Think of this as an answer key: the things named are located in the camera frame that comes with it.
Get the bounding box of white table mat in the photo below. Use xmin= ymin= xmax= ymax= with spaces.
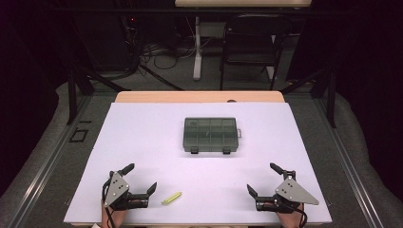
xmin=63 ymin=102 xmax=334 ymax=226

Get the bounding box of white desk leg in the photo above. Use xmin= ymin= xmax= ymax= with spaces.
xmin=192 ymin=15 xmax=204 ymax=82

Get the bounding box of dark equipment with red light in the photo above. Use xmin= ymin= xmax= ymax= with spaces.
xmin=118 ymin=0 xmax=142 ymax=75

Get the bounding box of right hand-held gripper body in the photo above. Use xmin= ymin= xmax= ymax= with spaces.
xmin=255 ymin=170 xmax=320 ymax=213

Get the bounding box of person's left hand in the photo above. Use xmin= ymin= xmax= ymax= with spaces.
xmin=101 ymin=199 xmax=129 ymax=228

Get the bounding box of black folding chair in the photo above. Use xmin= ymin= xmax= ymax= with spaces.
xmin=219 ymin=13 xmax=295 ymax=91

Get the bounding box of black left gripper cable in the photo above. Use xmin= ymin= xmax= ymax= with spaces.
xmin=101 ymin=180 xmax=117 ymax=228

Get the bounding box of person's right hand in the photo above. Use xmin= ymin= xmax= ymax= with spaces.
xmin=275 ymin=203 xmax=306 ymax=228

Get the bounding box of black metal stand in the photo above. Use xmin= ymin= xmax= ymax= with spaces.
xmin=66 ymin=61 xmax=131 ymax=126
xmin=279 ymin=66 xmax=338 ymax=129

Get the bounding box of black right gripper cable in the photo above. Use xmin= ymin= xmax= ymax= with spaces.
xmin=278 ymin=199 xmax=309 ymax=228

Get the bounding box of light wooden desk top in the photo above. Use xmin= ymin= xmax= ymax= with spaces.
xmin=174 ymin=0 xmax=314 ymax=9

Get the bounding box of aluminium floor rail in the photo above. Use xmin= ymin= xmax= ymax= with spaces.
xmin=5 ymin=94 xmax=93 ymax=228
xmin=313 ymin=94 xmax=385 ymax=228

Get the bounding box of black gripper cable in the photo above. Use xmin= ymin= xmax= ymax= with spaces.
xmin=101 ymin=180 xmax=117 ymax=228
xmin=278 ymin=199 xmax=309 ymax=228

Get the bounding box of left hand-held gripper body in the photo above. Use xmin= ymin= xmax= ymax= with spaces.
xmin=102 ymin=171 xmax=150 ymax=212

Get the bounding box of small yellow-green stick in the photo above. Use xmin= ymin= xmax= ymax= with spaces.
xmin=161 ymin=191 xmax=183 ymax=206

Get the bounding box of tangle of floor cables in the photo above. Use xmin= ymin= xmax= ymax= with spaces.
xmin=138 ymin=37 xmax=198 ymax=71

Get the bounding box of grey clear compartment box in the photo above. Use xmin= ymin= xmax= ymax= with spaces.
xmin=182 ymin=117 xmax=242 ymax=156

